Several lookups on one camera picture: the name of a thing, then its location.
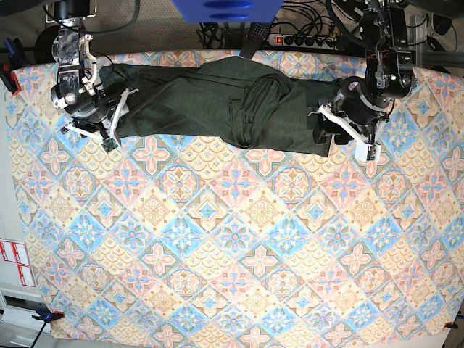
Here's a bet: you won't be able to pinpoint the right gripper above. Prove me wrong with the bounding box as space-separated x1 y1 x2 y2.
59 86 139 152

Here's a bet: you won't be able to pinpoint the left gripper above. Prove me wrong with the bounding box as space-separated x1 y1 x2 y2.
308 86 390 162

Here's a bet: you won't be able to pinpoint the dark green long-sleeve shirt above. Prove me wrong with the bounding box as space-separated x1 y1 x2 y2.
99 57 341 157

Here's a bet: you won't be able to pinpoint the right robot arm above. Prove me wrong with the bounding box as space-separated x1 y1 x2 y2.
44 1 138 153

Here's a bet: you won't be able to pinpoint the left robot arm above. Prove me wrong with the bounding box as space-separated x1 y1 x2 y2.
308 1 415 162

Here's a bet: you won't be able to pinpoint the black power strip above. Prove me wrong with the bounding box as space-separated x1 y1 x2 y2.
268 34 336 49

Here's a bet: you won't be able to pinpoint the black round stand base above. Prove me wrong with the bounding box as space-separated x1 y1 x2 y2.
33 25 59 64

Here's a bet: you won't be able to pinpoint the blue clamp top left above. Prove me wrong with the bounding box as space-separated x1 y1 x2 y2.
1 38 24 96

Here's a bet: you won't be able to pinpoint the blue clamp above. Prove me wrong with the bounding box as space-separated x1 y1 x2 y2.
1 38 24 96
30 310 65 348

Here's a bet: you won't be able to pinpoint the black remote control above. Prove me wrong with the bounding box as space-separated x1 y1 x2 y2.
239 22 271 59

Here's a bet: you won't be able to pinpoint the patterned pastel tablecloth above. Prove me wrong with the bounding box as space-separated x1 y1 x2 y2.
1 65 463 347

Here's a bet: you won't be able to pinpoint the red white label stickers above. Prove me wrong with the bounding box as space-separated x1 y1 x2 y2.
1 239 36 287

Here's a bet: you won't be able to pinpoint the blue plastic box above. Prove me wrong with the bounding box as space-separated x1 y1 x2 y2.
173 0 283 23

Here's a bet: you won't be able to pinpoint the blue clamp bottom left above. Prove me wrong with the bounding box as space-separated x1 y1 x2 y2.
30 310 65 348

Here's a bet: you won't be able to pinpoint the red clamp bottom right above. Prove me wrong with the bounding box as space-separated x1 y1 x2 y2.
444 322 459 329

